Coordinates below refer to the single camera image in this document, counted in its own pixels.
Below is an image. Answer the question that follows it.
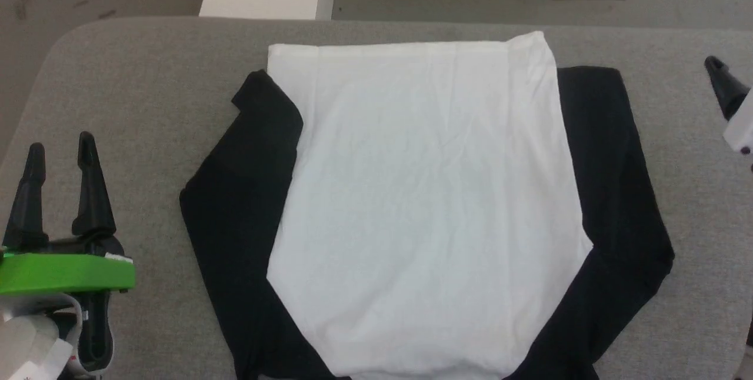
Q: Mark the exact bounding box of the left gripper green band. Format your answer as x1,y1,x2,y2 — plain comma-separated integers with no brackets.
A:
0,131,136,376

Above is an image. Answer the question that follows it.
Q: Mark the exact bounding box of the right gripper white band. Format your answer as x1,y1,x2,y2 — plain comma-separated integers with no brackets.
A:
704,55,753,155

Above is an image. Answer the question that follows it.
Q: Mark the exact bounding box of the white and black garment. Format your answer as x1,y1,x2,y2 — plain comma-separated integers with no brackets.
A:
179,30,675,380

